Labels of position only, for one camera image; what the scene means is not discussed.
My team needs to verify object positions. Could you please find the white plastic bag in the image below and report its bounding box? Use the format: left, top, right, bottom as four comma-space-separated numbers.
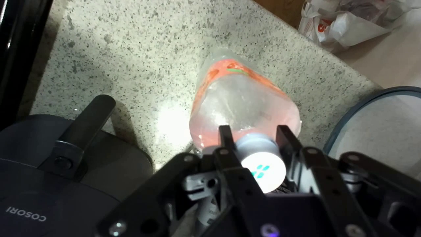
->
297, 0, 421, 56

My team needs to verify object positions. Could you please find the grey round plate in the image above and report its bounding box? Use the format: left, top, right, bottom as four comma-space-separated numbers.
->
322, 85, 421, 182

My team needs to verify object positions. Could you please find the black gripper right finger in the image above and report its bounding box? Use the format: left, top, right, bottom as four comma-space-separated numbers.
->
275, 124, 421, 237

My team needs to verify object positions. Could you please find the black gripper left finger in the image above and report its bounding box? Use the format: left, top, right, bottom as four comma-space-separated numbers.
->
96, 124, 265, 237

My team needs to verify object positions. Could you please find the dark grey air fryer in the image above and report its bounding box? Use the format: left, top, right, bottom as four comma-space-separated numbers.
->
0, 94, 155, 237

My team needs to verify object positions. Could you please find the clear bottle with red label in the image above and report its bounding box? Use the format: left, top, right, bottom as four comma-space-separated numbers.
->
186, 52, 305, 195

